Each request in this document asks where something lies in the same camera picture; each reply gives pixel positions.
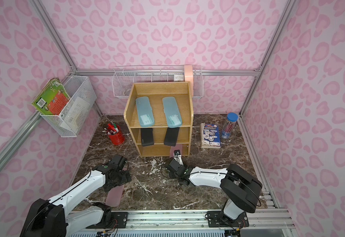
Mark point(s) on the wooden three-tier shelf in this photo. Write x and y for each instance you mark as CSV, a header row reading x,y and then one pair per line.
x,y
181,91

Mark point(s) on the pink pencil case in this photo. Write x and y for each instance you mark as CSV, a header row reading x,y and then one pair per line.
x,y
175,148
114,196

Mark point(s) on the white paper sheet in basket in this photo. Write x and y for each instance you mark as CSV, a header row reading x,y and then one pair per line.
x,y
74,116

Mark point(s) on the teal pencil case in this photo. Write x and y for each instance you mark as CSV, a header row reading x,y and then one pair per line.
x,y
144,111
172,113

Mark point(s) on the red pen cup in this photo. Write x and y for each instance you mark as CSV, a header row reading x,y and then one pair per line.
x,y
113,131

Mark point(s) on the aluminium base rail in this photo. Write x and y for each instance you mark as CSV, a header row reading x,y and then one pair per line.
x,y
268,221

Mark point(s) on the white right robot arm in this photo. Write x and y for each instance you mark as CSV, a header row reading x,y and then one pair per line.
x,y
242,189

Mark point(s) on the green red booklet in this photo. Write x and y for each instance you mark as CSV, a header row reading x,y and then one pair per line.
x,y
52,99

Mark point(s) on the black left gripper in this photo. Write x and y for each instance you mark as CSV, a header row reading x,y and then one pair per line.
x,y
120,178

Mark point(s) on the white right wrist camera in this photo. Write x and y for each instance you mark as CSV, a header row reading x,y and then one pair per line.
x,y
178,157

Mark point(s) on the blue-capped pencil tube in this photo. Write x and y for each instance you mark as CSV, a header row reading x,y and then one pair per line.
x,y
231,120

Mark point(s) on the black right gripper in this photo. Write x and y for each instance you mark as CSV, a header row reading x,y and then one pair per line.
x,y
175,163

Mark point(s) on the blue illustrated book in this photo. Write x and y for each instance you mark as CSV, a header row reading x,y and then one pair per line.
x,y
210,137

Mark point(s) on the pink tape roll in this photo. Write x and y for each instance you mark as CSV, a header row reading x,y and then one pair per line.
x,y
188,77

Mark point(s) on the small white box in basket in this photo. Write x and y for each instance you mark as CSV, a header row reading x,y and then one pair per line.
x,y
178,78

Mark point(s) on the white wire side basket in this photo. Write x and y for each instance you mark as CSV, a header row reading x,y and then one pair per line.
x,y
76,86

